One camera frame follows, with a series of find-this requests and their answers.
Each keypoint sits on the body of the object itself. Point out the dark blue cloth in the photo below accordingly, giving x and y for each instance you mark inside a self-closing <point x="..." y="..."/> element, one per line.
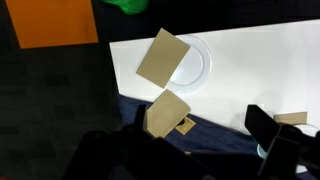
<point x="204" y="136"/>

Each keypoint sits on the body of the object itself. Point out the small tan card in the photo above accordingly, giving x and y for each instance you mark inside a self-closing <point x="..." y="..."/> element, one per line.
<point x="292" y="118"/>

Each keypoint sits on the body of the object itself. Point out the small tan cloth label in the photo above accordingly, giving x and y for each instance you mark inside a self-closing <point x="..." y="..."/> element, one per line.
<point x="185" y="125"/>

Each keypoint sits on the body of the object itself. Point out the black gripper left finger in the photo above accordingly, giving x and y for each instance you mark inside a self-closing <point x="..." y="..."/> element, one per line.
<point x="141" y="115"/>

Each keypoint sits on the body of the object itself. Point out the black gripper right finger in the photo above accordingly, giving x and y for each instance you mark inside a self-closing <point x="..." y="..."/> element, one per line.
<point x="279" y="141"/>

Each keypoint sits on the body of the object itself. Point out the green object on floor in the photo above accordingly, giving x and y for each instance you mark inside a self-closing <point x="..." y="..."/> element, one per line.
<point x="129" y="7"/>

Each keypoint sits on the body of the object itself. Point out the orange floor mat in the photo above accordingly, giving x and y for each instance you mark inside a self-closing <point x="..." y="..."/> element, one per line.
<point x="46" y="23"/>

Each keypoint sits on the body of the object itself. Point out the clear plastic plate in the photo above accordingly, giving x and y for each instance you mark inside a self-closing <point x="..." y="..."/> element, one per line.
<point x="194" y="69"/>

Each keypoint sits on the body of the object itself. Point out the light blue cup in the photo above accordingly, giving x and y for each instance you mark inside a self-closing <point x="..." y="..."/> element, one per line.
<point x="306" y="136"/>

